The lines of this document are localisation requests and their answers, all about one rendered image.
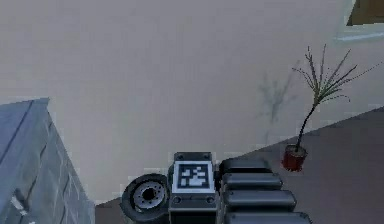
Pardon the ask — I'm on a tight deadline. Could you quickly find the grey chest of drawers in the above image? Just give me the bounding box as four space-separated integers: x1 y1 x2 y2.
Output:
0 97 96 224

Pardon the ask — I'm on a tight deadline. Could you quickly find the house plant in red pot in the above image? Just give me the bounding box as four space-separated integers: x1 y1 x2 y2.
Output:
281 43 384 173

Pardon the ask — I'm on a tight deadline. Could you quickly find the window with white frame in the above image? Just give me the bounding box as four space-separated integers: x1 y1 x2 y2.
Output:
335 0 384 43

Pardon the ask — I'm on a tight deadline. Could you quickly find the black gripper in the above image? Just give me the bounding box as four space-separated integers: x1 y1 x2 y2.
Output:
119 173 172 224

